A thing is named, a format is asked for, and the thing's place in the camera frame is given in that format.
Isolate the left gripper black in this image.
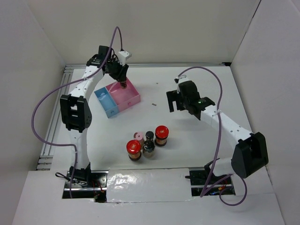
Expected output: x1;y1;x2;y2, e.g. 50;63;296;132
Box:
106;57;128;83

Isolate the small black-cap spice bottle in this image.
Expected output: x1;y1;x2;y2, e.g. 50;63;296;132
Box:
120;81;127;89

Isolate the red-cap jar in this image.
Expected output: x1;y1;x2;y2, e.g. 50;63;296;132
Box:
155;125;169;146
126;140;142;161

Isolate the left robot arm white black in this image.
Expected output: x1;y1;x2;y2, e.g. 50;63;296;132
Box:
60;45;131;187

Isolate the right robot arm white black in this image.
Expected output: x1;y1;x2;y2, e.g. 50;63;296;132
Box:
166;78;269;184

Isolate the pink drawer box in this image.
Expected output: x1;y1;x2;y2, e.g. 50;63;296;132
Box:
106;78;141;112

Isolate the blue drawer box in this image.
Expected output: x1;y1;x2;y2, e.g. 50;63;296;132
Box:
94;87;119;118

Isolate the black-cap spice bottle rear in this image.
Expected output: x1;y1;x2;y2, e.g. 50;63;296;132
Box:
145;131;154;141

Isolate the pink-cap spice bottle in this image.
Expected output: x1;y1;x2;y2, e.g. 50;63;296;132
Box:
134;132;144;146

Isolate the black-cap spice bottle front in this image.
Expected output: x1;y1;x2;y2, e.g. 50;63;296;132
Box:
142;140;155;158

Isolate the white taped front cover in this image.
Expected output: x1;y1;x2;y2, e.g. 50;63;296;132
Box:
106;168;193;203

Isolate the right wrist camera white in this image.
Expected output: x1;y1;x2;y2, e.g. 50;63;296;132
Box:
174;75;189;93

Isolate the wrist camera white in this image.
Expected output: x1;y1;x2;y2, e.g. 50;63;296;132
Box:
117;51;132;66
174;75;189;93

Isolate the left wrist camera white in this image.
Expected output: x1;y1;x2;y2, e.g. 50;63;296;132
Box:
117;51;132;66

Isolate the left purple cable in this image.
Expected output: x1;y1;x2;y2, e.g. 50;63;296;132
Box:
31;26;125;199

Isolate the purple cable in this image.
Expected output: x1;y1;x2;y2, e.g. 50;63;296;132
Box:
178;66;248;206
31;26;125;199

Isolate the aluminium rail back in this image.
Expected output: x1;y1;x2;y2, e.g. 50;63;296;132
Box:
64;61;231;69

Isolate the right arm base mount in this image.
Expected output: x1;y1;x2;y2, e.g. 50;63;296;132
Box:
185;159;236;196

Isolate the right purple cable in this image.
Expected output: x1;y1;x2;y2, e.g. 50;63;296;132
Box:
178;66;248;206

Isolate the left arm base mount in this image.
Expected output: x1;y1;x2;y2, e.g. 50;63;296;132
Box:
55;171;108;203

